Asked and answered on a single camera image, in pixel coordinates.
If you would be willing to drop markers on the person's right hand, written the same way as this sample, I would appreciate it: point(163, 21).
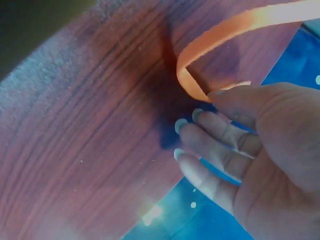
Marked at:
point(280, 155)

